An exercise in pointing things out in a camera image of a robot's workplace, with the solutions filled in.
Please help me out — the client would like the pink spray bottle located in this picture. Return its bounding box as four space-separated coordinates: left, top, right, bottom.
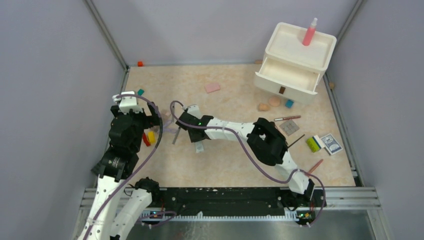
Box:
302 17 318 46

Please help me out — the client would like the clear purple plastic bag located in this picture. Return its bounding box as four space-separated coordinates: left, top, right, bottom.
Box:
157 120 178 134

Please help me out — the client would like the pink rectangular sponge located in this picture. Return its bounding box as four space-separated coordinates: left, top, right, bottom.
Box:
204 82 221 94

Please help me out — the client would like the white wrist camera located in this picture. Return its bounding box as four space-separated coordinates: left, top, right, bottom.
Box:
184 104 203 119
112 91 144 114

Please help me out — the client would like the coral pink pencil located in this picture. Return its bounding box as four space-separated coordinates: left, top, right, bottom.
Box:
308 159 324 174

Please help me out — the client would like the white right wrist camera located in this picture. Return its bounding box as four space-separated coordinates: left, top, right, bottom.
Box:
184 104 203 119

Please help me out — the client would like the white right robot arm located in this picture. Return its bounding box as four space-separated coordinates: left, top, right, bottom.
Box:
176 111 315 206

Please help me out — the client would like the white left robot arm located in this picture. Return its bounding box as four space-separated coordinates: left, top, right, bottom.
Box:
78 105 163 240

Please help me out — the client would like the thin black eyeliner brush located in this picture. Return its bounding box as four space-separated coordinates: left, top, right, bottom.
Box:
287 134 305 149

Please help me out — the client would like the white drawer organizer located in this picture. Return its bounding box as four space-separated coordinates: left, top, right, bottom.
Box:
253 22 337 105

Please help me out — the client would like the tan makeup sponge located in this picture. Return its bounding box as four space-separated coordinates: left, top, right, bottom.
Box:
257 103 270 112

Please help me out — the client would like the grey eyeshadow palette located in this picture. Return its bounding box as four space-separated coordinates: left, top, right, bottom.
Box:
279 119 300 136

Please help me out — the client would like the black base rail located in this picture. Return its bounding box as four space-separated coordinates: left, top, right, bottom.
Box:
155 187 299 218

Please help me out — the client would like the red yellow toy block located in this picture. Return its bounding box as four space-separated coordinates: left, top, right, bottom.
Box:
142 131 156 147

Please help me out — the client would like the silver cosmetic tube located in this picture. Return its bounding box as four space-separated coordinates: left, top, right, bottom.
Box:
194 141 205 154

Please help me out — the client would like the blue playing card box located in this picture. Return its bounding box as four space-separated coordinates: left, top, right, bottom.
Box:
320 133 343 155

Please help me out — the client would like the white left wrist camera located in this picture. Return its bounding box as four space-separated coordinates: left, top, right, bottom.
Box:
112 91 144 114

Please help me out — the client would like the teal toy block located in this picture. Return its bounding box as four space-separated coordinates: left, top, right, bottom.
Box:
137 88 145 96

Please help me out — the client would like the blue toy cube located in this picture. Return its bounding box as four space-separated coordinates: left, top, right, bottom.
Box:
285 99 294 109

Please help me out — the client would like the round peach makeup puff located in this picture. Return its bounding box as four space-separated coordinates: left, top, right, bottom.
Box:
268 96 281 107

